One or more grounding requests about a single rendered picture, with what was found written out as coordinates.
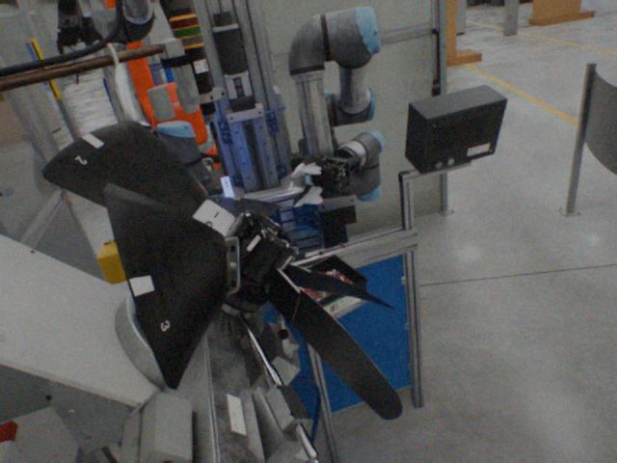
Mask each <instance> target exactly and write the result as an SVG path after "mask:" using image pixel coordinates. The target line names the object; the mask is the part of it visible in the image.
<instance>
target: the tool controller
mask: <svg viewBox="0 0 617 463"><path fill-rule="evenodd" d="M507 102H508V98H507V97H506V96H504V95H502V94H500V93H499V92H497V91H496V90H494V89H493V88H491V87H490V86H488V85H483V86H475V87H470V88H466V89H464V90H460V91H456V92H452V93H448V94H444V95H437V96H433V97H429V98H425V99H422V100H418V101H414V102H411V103H409V111H408V123H407V135H406V147H405V158H406V159H407V160H408V161H410V162H411V163H412V164H413V165H414V166H415V169H416V170H418V172H419V173H420V174H425V173H429V172H432V171H436V170H439V169H441V168H445V167H448V166H452V165H456V164H459V163H463V162H466V161H472V160H476V159H479V158H483V157H487V156H490V155H493V154H494V153H495V150H496V143H497V139H498V136H499V132H500V129H501V125H502V121H503V117H504V113H505V110H506V106H507Z"/></svg>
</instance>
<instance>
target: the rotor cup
mask: <svg viewBox="0 0 617 463"><path fill-rule="evenodd" d="M267 228H270V229H273V230H275V232H276V234H277V236H274V235H273V234H271V233H270V232H268V230H267ZM257 236H259V237H260V239H259V240H258V241H257V243H256V244H255V246H254V247H253V249H252V250H251V251H249V250H247V248H248V247H249V245H250V244H251V243H252V242H253V240H254V239H256V237H257ZM232 237H236V238H237V239H238V242H239V289H238V290H237V291H235V292H233V294H231V295H230V296H228V297H227V301H228V302H230V303H231V304H232V305H233V306H235V307H237V308H240V309H242V310H246V311H250V312H257V311H259V310H261V309H262V307H263V306H264V305H265V304H266V302H267V301H268V299H267V291H266V289H265V287H264V286H263V285H267V286H268V285H270V282H271V277H272V273H273V268H274V267H275V266H276V267H277V268H279V269H281V268H282V266H283V265H284V264H285V262H286V261H287V260H288V259H289V257H292V259H291V260H290V261H289V262H288V264H289V263H290V262H291V261H292V260H293V259H294V258H295V257H296V256H297V254H298V252H299V248H298V245H297V243H296V241H295V240H294V239H293V238H292V237H291V236H290V235H289V234H288V233H287V232H286V231H285V229H283V228H282V227H281V226H280V225H279V224H277V223H276V222H275V221H273V220H272V219H270V218H269V217H267V216H266V215H264V214H262V213H260V212H257V211H254V210H247V211H245V212H244V213H243V214H242V215H241V216H240V217H239V219H238V220H237V221H236V223H235V224H234V227H233V228H232V229H231V230H230V231H229V233H228V234H227V236H226V237H225V239H226V238H232ZM288 264H285V267H286V266H287V265H288ZM285 267H284V269H281V271H282V272H283V271H284V270H285Z"/></svg>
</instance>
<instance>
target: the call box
mask: <svg viewBox="0 0 617 463"><path fill-rule="evenodd" d="M97 261H98V263H99V264H100V266H101V268H102V270H103V272H104V274H105V277H106V281H107V283H108V284H110V285H112V286H113V285H116V284H120V283H123V282H127V280H126V277H125V274H124V271H123V267H122V264H121V259H120V256H119V253H118V249H117V246H116V242H113V239H111V243H109V244H106V245H104V242H102V245H101V248H100V251H99V254H98V257H97Z"/></svg>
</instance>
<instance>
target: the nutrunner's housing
mask: <svg viewBox="0 0 617 463"><path fill-rule="evenodd" d="M184 54H189V55H190V58H191V61H192V64H190V65H191V68H192V71H193V74H194V78H195V82H196V85H197V88H198V91H199V95H202V94H206V93H209V92H211V91H213V90H212V86H211V84H210V80H209V72H208V64H207V61H206V59H205V55H204V51H203V48H202V46H200V47H195V48H190V49H185V50H184ZM213 102H214V101H211V102H208V103H205V104H199V106H200V108H201V113H202V114H204V115H206V116H207V115H211V114H214V113H215V111H216V108H215V105H214V103H213Z"/></svg>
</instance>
